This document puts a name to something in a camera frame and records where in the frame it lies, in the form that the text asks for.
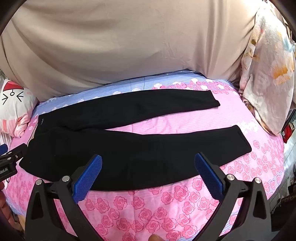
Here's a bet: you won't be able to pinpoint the person's left hand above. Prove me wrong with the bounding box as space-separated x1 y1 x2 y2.
0 181 15 232

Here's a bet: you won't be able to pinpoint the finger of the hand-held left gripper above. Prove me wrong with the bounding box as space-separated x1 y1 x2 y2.
0 143 28 164

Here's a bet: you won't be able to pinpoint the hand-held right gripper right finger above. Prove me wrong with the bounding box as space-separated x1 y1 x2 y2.
194 152 272 241

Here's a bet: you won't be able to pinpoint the red box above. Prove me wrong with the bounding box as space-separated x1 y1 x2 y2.
283 124 295 143

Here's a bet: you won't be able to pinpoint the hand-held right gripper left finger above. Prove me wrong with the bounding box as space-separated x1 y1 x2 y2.
24 153 103 241

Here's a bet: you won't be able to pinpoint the cartoon face pillow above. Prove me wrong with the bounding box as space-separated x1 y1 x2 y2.
0 77 38 138

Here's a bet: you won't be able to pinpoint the orange flower print quilt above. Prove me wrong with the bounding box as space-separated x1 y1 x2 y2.
238 5 296 137

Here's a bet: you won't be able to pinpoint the black pants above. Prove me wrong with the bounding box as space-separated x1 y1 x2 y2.
19 89 252 192

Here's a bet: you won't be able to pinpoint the pink rose print blanket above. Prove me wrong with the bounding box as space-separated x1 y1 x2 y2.
5 71 286 241

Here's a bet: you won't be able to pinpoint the beige curtain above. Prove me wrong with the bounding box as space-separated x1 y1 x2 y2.
0 0 266 102

